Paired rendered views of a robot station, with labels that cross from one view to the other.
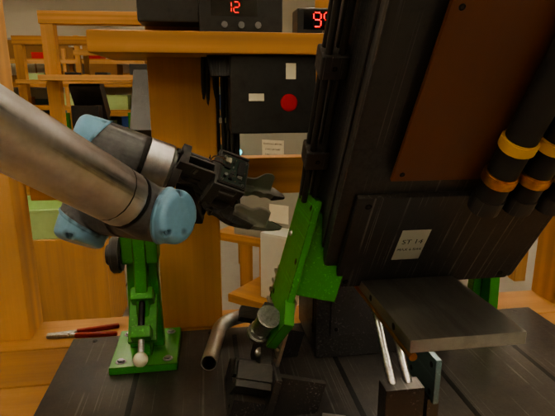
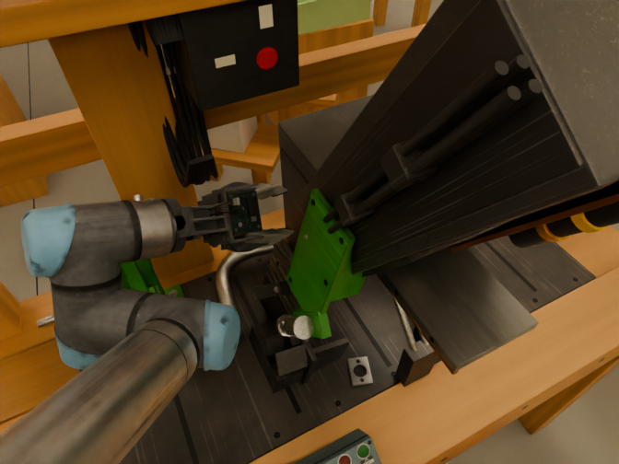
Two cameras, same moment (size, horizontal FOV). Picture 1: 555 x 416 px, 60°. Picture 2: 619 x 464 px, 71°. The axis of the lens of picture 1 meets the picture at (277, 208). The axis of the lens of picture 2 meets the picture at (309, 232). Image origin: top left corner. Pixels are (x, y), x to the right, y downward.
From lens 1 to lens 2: 0.47 m
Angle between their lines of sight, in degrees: 37
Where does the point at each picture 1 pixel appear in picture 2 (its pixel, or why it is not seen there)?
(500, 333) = (519, 331)
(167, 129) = (99, 99)
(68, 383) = not seen: hidden behind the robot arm
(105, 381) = not seen: hidden behind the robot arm
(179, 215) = (229, 341)
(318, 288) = (345, 291)
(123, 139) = (104, 236)
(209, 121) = (154, 77)
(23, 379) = (47, 390)
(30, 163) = not seen: outside the picture
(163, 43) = (74, 18)
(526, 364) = (484, 250)
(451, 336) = (485, 349)
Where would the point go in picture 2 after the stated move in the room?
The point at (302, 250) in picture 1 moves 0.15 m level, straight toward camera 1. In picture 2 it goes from (335, 278) to (370, 371)
